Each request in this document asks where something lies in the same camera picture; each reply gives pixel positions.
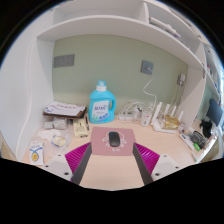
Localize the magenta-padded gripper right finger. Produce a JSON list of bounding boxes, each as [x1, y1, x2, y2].
[[132, 142, 184, 186]]

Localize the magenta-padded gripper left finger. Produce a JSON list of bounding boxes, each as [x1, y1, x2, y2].
[[41, 142, 93, 186]]

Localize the black computer mouse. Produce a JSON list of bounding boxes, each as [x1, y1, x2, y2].
[[108, 131, 122, 148]]

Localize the pink printed mouse pad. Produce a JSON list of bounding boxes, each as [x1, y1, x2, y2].
[[90, 126, 137, 157]]

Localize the small beige box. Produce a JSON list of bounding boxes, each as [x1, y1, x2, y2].
[[72, 117, 89, 139]]

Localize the clear plastic bags of items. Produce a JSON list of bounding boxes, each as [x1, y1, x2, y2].
[[36, 118, 75, 148]]

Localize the white router with antennas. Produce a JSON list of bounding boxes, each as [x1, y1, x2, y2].
[[150, 101, 185, 134]]

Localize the clear bottle with white label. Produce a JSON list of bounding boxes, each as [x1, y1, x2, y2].
[[140, 105, 153, 127]]

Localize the white yellow packet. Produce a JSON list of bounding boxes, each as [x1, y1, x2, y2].
[[29, 140, 45, 166]]

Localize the white remote control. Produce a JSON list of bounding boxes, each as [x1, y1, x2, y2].
[[179, 132, 196, 151]]

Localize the gold foil bag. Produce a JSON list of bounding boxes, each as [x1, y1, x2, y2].
[[162, 114, 181, 130]]

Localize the stack of books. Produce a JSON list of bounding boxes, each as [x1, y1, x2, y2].
[[42, 100, 88, 120]]

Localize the blue detergent bottle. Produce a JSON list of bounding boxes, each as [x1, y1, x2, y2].
[[88, 80, 117, 125]]

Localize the black cloth bundle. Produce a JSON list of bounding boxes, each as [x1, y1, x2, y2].
[[199, 119, 214, 138]]

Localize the black monitor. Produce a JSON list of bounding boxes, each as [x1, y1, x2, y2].
[[205, 98, 224, 127]]

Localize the white power strip with cables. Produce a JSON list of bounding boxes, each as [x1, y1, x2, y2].
[[116, 99, 144, 123]]

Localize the white wall socket cable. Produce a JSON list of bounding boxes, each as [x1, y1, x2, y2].
[[142, 73, 158, 107]]

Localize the white wall charger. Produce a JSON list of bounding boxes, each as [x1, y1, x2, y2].
[[176, 72, 187, 87]]

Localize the dark grey wall socket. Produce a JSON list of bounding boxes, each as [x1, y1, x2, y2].
[[140, 59, 155, 76]]

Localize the grey blank wall plate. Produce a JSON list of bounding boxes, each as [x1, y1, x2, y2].
[[53, 54, 76, 69]]

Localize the white wall shelf unit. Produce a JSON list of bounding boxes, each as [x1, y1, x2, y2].
[[14, 0, 224, 161]]

